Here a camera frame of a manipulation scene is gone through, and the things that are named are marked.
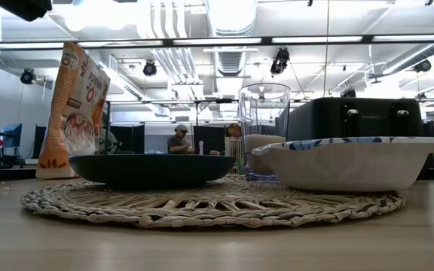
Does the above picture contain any iridescent metal spoon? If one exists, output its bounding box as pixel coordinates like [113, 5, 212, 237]
[227, 123, 242, 139]

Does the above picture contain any clear tumbler with rice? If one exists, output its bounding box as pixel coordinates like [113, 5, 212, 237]
[238, 82, 292, 183]

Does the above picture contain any dark teal plate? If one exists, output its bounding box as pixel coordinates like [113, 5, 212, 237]
[69, 153, 237, 190]

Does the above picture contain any blue patterned paper bowl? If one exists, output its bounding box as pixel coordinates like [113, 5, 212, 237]
[251, 135, 434, 193]

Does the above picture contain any orange cereal bag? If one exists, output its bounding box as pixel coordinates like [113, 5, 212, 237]
[35, 41, 112, 180]

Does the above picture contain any person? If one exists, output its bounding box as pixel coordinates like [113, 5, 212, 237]
[166, 123, 196, 156]

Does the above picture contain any round woven placemat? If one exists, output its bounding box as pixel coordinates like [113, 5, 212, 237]
[20, 174, 407, 230]

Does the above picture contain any black ceiling spotlight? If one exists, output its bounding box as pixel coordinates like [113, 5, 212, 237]
[412, 59, 432, 74]
[20, 68, 37, 85]
[142, 59, 158, 78]
[270, 46, 291, 75]

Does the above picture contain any black four-slot toaster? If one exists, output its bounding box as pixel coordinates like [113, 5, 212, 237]
[286, 96, 426, 143]

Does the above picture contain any computer monitor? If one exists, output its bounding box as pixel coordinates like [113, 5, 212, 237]
[1, 123, 23, 149]

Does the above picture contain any gold wire utensil holder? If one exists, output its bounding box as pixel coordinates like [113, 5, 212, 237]
[224, 135, 246, 175]

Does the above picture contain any black overhead rail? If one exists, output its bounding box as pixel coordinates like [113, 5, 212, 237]
[0, 34, 434, 50]

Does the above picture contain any silver ventilation duct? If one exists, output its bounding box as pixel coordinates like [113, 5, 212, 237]
[204, 0, 259, 99]

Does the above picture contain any black table frame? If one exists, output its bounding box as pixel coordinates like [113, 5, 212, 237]
[0, 166, 434, 184]

